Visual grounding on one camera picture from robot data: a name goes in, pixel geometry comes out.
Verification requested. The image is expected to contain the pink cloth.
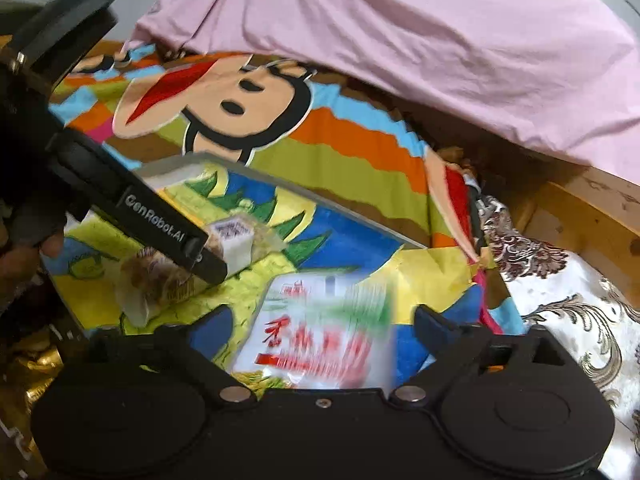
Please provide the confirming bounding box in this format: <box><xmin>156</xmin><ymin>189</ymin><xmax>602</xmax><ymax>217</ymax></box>
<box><xmin>131</xmin><ymin>0</ymin><xmax>640</xmax><ymax>186</ymax></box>

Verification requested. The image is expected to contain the grey metal tray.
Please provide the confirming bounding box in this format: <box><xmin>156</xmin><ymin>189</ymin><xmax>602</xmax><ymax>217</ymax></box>
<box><xmin>40</xmin><ymin>151</ymin><xmax>496</xmax><ymax>391</ymax></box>

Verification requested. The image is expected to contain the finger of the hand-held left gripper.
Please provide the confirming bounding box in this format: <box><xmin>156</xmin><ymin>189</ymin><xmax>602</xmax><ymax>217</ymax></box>
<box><xmin>9</xmin><ymin>0</ymin><xmax>120</xmax><ymax>86</ymax></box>
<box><xmin>182</xmin><ymin>237</ymin><xmax>229</xmax><ymax>285</ymax></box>

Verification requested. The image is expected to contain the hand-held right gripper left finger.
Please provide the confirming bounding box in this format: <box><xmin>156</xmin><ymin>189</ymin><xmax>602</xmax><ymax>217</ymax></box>
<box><xmin>87</xmin><ymin>304</ymin><xmax>253</xmax><ymax>408</ymax></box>

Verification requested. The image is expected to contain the clear walnut cake packet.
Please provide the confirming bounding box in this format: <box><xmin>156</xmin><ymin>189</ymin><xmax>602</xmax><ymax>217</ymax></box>
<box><xmin>112</xmin><ymin>212</ymin><xmax>283</xmax><ymax>323</ymax></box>

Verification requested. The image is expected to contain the person's left hand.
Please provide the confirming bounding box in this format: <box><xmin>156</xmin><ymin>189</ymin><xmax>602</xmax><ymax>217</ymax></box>
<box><xmin>0</xmin><ymin>234</ymin><xmax>67</xmax><ymax>318</ymax></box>

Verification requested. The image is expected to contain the white rice cake packet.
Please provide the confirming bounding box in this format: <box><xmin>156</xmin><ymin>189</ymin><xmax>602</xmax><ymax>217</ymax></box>
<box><xmin>230</xmin><ymin>267</ymin><xmax>401</xmax><ymax>391</ymax></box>

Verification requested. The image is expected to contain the wooden bed frame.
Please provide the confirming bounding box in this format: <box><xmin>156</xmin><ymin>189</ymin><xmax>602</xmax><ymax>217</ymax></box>
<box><xmin>492</xmin><ymin>165</ymin><xmax>640</xmax><ymax>271</ymax></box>

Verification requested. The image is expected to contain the cartoon monkey printed blanket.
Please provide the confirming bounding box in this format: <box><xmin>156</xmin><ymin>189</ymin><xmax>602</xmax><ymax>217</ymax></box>
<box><xmin>50</xmin><ymin>42</ymin><xmax>526</xmax><ymax>336</ymax></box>

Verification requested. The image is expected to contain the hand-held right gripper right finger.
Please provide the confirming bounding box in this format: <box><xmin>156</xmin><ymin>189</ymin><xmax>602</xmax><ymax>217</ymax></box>
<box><xmin>389</xmin><ymin>304</ymin><xmax>568</xmax><ymax>406</ymax></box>

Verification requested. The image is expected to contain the white floral cloth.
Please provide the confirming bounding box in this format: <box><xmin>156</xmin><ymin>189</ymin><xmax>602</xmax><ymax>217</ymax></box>
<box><xmin>470</xmin><ymin>195</ymin><xmax>640</xmax><ymax>480</ymax></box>

